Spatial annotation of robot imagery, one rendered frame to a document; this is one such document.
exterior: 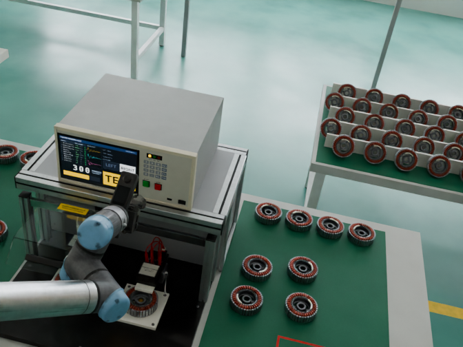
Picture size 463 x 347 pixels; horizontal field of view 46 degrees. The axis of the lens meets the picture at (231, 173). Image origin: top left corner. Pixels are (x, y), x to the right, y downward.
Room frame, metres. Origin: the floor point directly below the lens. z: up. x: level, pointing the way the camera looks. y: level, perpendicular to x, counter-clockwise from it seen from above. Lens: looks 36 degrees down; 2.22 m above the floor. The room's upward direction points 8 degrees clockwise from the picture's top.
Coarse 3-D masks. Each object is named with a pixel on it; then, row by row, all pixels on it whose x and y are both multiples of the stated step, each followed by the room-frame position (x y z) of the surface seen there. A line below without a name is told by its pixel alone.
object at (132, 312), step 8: (128, 296) 1.18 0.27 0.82; (136, 296) 1.21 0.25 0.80; (144, 296) 1.21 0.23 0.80; (152, 296) 1.20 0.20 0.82; (136, 304) 1.17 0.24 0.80; (144, 304) 1.17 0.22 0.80; (152, 304) 1.16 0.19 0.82; (128, 312) 1.14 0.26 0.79; (136, 312) 1.14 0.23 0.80; (144, 312) 1.13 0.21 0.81; (152, 312) 1.15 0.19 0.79
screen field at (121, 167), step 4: (104, 160) 1.33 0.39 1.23; (104, 164) 1.33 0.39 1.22; (108, 164) 1.33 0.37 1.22; (112, 164) 1.33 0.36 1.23; (116, 164) 1.33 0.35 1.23; (120, 164) 1.33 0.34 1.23; (108, 168) 1.33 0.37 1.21; (112, 168) 1.33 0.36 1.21; (116, 168) 1.33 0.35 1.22; (120, 168) 1.33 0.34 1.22; (124, 168) 1.33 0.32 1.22; (128, 168) 1.32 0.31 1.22; (132, 168) 1.32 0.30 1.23; (132, 172) 1.32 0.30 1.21
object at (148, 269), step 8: (168, 256) 1.36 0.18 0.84; (144, 264) 1.28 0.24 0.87; (152, 264) 1.28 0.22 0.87; (144, 272) 1.25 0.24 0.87; (152, 272) 1.25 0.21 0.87; (160, 272) 1.28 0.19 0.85; (136, 280) 1.23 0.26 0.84; (144, 280) 1.23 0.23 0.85; (152, 280) 1.23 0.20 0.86; (136, 288) 1.21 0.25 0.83; (144, 288) 1.21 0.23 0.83; (152, 288) 1.22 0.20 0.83
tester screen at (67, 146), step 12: (60, 144) 1.35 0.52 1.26; (72, 144) 1.34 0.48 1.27; (84, 144) 1.34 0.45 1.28; (96, 144) 1.34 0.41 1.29; (72, 156) 1.35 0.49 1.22; (84, 156) 1.34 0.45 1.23; (96, 156) 1.34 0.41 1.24; (108, 156) 1.33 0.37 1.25; (120, 156) 1.33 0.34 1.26; (132, 156) 1.32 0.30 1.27; (96, 168) 1.34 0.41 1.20; (84, 180) 1.34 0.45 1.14
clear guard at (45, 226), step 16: (48, 208) 1.27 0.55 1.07; (96, 208) 1.30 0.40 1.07; (32, 224) 1.19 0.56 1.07; (48, 224) 1.20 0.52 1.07; (64, 224) 1.21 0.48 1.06; (80, 224) 1.22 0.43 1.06; (16, 240) 1.12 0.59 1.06; (32, 240) 1.12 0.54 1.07; (48, 240) 1.13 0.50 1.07; (64, 240) 1.14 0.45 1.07; (16, 256) 1.09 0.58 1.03; (48, 256) 1.09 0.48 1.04; (64, 256) 1.09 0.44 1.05; (48, 272) 1.06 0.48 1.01
